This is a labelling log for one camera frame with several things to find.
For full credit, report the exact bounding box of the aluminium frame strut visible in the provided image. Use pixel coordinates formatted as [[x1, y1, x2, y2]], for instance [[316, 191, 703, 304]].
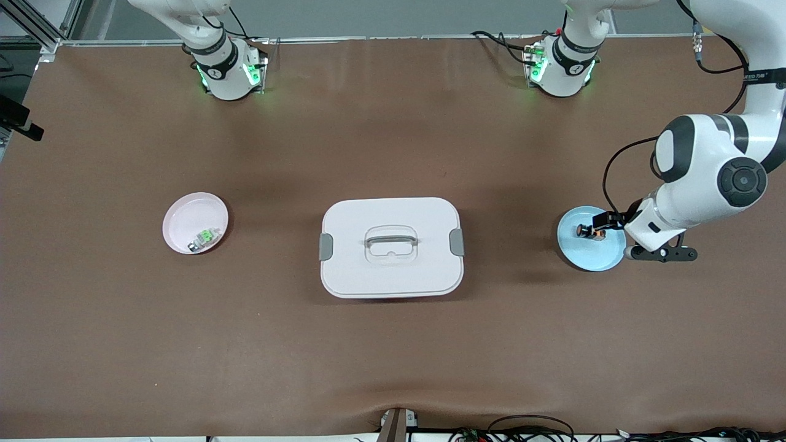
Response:
[[0, 0, 84, 62]]

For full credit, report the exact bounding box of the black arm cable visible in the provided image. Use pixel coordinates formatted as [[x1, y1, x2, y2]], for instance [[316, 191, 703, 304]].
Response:
[[203, 5, 250, 44], [603, 0, 753, 215]]

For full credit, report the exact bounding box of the light blue round plate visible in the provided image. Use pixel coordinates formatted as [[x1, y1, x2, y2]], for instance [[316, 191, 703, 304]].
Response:
[[557, 206, 628, 273]]

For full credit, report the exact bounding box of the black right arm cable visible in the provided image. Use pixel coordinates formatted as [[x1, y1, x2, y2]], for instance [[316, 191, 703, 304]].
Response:
[[203, 5, 250, 44]]

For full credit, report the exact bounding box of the black base power cable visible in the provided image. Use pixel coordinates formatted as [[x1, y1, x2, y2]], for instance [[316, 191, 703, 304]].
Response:
[[472, 31, 535, 65]]

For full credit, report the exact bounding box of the pink lunch box white lid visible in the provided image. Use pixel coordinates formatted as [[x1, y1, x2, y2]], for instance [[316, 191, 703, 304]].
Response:
[[319, 196, 465, 300]]

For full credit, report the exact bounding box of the black cable bundle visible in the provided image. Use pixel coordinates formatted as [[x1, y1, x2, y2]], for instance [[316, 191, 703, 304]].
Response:
[[448, 414, 786, 442]]

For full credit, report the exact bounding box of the metal table clamp bracket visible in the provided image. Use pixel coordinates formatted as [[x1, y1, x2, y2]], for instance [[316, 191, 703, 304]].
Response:
[[378, 408, 419, 442]]

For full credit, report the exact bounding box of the brown table cover mat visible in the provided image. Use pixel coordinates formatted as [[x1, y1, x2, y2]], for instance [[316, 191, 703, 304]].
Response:
[[0, 36, 786, 438]]

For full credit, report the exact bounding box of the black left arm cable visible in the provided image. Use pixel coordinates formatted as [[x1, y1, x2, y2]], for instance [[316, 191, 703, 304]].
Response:
[[603, 0, 753, 215]]

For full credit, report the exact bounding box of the pink round plate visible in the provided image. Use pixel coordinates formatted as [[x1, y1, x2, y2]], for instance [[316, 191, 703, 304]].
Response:
[[162, 192, 229, 255]]

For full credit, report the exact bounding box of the green push button switch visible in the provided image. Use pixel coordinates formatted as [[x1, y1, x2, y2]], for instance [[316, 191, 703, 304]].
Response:
[[188, 228, 222, 253]]

